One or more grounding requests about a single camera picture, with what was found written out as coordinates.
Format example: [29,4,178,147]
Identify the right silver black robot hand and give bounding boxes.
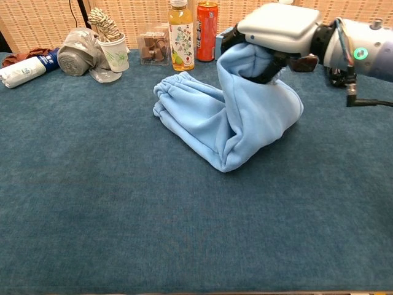
[219,2,337,85]

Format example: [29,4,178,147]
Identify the light blue sweatpants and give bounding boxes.
[152,42,305,173]

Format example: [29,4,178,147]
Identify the dark purple juice bottle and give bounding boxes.
[288,55,319,74]

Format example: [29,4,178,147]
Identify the light blue cardboard box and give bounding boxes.
[214,26,235,61]

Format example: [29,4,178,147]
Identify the orange drink can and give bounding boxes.
[195,1,219,63]

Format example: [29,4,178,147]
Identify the dark bottle with gold label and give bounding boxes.
[325,66,349,89]

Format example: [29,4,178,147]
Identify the yellow tea bottle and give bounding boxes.
[168,0,196,72]

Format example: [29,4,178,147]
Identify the clear box of brown pieces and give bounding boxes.
[137,23,171,67]

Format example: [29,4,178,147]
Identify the bamboo folding screen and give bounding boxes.
[0,0,393,53]

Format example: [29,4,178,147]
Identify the white paper cup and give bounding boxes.
[98,32,130,73]

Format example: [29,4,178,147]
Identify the black tripod stand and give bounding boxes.
[76,0,90,29]

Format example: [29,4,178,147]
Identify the dark teal table cloth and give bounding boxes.
[0,47,393,293]

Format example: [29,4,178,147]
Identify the white tube with blue cap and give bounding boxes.
[0,47,61,89]

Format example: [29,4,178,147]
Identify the rust brown cloth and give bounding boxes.
[1,47,53,68]

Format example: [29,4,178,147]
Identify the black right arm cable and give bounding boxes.
[346,66,393,108]

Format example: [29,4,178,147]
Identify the thin black hanging cable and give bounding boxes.
[68,0,79,28]

